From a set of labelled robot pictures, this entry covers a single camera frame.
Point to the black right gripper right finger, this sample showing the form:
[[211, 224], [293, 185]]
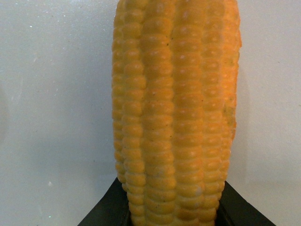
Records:
[[234, 210]]

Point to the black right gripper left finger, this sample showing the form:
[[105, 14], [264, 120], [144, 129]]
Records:
[[111, 210]]

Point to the yellow corn cob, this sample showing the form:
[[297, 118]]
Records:
[[174, 80]]

